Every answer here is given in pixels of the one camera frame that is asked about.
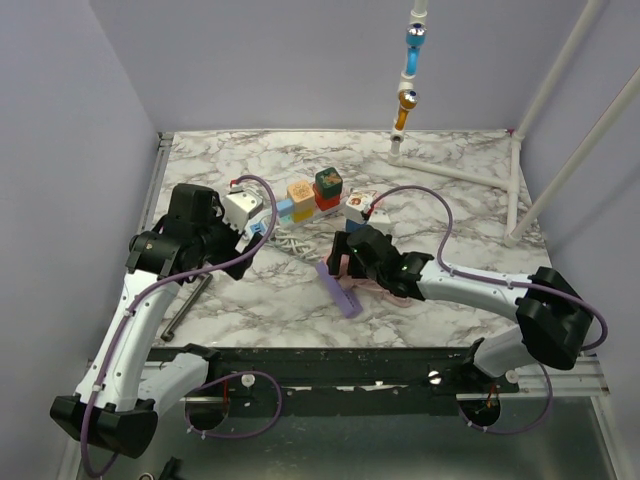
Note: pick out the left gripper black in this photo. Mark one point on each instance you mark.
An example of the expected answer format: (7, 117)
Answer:
(217, 216)

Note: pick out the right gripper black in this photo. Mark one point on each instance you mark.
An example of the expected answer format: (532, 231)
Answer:
(341, 246)

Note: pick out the white power strip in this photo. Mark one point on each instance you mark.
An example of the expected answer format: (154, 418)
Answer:
(260, 223)

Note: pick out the purple USB power strip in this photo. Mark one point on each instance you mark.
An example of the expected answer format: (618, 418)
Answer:
(344, 299)

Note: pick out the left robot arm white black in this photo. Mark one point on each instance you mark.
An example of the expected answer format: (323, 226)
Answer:
(113, 407)

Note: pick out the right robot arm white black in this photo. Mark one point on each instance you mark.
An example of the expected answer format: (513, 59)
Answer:
(550, 320)

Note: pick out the blue cube socket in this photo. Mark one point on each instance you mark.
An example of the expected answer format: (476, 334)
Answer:
(354, 222)

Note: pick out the white tiger cube socket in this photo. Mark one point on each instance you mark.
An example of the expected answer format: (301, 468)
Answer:
(358, 204)

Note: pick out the red cube socket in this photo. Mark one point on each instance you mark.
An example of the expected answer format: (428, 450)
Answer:
(324, 204)

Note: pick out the yellow cube socket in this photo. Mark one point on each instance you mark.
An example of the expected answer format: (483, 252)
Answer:
(299, 216)

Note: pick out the dark green cube socket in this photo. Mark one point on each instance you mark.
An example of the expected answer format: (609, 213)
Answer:
(329, 183)

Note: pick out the beige cube socket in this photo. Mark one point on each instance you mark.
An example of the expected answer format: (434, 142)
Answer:
(302, 195)

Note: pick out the light blue plug adapter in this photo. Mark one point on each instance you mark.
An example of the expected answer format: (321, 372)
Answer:
(284, 207)

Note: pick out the blue orange pipe stand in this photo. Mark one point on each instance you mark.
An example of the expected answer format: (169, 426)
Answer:
(407, 96)

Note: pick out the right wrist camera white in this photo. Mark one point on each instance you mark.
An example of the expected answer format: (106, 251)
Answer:
(380, 220)

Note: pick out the grey metal crank handle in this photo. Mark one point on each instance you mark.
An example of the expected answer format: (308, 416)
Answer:
(203, 283)

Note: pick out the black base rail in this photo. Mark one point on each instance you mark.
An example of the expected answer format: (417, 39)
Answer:
(265, 383)

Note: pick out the white PVC pipe frame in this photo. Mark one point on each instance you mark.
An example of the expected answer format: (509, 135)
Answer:
(591, 84)

